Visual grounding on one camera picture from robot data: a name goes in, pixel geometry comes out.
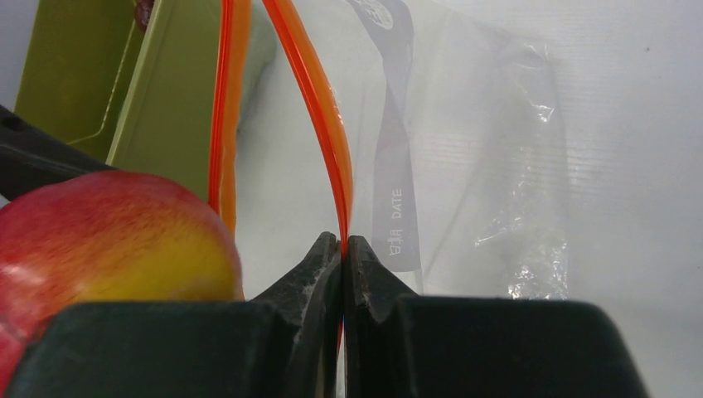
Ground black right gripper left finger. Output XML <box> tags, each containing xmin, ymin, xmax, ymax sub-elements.
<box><xmin>251</xmin><ymin>232</ymin><xmax>342</xmax><ymax>397</ymax></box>

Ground red yellow apple toy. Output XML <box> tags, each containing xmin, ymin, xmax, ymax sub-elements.
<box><xmin>1</xmin><ymin>170</ymin><xmax>245</xmax><ymax>388</ymax></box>

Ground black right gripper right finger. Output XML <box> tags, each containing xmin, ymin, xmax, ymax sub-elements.
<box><xmin>342</xmin><ymin>235</ymin><xmax>415</xmax><ymax>397</ymax></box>

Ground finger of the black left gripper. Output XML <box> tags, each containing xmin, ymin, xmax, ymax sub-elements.
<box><xmin>1</xmin><ymin>107</ymin><xmax>112</xmax><ymax>201</ymax></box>

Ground clear zip bag orange zipper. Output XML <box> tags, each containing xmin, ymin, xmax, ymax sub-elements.
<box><xmin>233</xmin><ymin>1</ymin><xmax>568</xmax><ymax>299</ymax></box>

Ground olive green plastic bin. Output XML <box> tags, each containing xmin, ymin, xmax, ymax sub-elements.
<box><xmin>14</xmin><ymin>0</ymin><xmax>221</xmax><ymax>198</ymax></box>

